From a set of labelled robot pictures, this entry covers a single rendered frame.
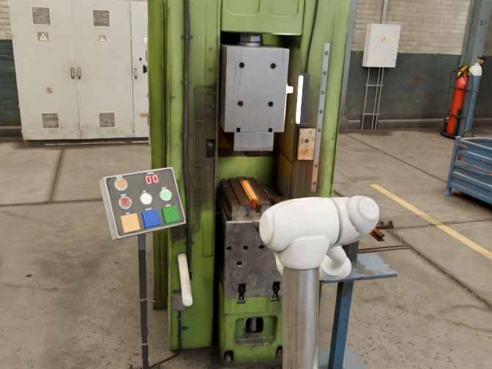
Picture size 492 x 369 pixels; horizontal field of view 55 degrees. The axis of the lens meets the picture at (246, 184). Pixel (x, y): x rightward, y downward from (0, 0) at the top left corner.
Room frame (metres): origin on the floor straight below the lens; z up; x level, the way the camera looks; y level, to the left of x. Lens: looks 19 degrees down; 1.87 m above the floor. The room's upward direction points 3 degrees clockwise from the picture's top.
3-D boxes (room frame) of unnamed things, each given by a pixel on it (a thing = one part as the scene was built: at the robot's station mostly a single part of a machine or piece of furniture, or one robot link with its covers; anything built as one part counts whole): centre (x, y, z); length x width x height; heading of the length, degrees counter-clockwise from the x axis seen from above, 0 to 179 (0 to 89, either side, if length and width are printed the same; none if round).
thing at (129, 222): (1.94, 0.51, 1.01); 0.07 x 0.05 x 0.07; 126
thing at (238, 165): (2.82, 0.03, 1.37); 0.41 x 0.10 x 0.91; 101
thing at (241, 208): (2.50, 0.01, 0.96); 0.42 x 0.20 x 0.09; 11
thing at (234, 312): (2.52, -0.04, 0.23); 0.55 x 0.37 x 0.47; 11
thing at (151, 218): (2.00, 0.43, 1.01); 0.07 x 0.05 x 0.07; 126
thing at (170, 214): (2.06, 0.35, 1.01); 0.07 x 0.05 x 0.07; 126
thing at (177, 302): (2.34, 0.35, 0.36); 0.09 x 0.07 x 0.12; 101
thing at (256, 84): (2.51, -0.03, 1.56); 0.42 x 0.39 x 0.40; 11
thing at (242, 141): (2.50, 0.01, 1.32); 0.42 x 0.20 x 0.10; 11
